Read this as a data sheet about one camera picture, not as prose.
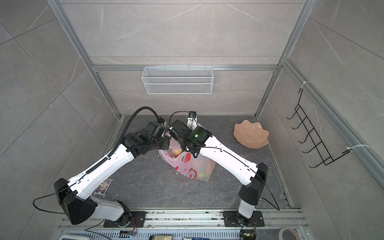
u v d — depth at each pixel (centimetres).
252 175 42
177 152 93
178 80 100
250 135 108
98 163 44
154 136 56
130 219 72
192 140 46
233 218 74
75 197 38
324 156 61
